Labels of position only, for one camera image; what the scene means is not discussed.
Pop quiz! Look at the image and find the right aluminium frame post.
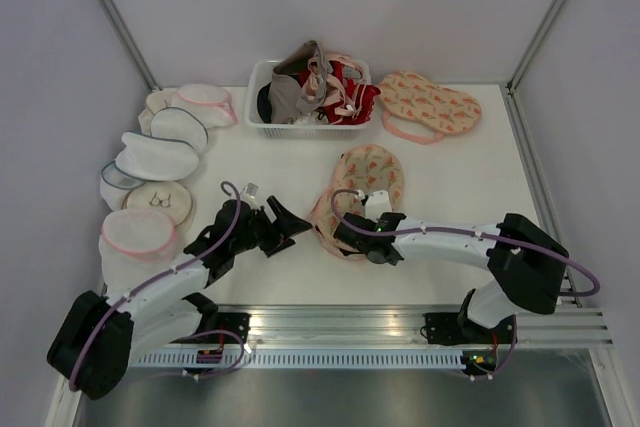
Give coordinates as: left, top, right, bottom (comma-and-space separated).
505, 0, 601, 96

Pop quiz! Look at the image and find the grey trimmed white mesh bag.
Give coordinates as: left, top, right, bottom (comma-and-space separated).
150, 107, 209, 155

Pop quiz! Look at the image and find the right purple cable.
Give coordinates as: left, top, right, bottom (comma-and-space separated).
329, 188, 600, 382

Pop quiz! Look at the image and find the white slotted cable duct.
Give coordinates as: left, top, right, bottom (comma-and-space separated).
133, 347, 464, 370

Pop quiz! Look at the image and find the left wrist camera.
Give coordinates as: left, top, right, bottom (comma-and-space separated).
240, 182, 260, 209

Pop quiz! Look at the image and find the red bra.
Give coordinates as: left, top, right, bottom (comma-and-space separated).
318, 59, 381, 126

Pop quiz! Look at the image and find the large white mesh bag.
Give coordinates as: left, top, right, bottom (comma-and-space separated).
115, 132, 200, 182

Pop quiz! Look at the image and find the taupe bra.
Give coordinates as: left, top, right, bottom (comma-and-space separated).
269, 40, 325, 124

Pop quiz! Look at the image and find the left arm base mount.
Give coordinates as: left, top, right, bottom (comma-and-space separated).
185, 312, 251, 344

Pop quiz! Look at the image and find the black bra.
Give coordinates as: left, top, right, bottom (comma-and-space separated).
256, 84, 273, 124

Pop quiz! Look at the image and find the pink bra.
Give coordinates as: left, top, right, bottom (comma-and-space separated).
300, 52, 357, 120

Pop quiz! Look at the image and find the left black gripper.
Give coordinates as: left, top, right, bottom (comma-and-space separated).
231, 196, 312, 257

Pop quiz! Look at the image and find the blue trimmed mesh bag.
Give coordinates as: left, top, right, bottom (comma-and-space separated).
99, 161, 145, 211

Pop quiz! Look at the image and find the cream round laundry bag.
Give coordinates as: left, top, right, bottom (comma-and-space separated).
138, 89, 175, 135

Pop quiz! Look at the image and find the purple cable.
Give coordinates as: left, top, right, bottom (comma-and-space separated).
67, 179, 251, 393
329, 188, 600, 382

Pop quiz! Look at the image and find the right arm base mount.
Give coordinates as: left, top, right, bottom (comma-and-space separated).
420, 312, 515, 346

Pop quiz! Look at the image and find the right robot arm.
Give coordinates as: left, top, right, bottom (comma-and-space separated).
333, 212, 568, 346

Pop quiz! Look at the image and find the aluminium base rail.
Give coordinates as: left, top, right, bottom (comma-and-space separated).
188, 86, 613, 350

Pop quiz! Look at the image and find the left aluminium frame post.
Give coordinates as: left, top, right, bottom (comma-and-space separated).
97, 0, 159, 91

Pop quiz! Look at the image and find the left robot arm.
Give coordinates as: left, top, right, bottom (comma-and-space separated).
46, 196, 312, 400

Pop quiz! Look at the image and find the aluminium frame post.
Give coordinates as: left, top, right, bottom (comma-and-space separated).
505, 0, 601, 96
97, 0, 159, 91

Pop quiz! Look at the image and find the front pink trimmed mesh bag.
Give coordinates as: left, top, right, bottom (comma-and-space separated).
98, 208, 178, 292

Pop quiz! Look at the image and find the floral mesh laundry bag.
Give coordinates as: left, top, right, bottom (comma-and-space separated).
310, 144, 405, 260

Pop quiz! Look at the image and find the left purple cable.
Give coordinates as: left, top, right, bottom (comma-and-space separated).
67, 179, 251, 393

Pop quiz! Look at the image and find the white plastic basket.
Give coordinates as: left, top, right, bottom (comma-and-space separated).
244, 60, 373, 140

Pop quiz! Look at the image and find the beige bag with bra print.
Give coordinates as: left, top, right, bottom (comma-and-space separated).
122, 181, 196, 230

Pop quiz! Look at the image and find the pink trimmed white mesh bag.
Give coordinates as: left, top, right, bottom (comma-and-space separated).
171, 83, 237, 129

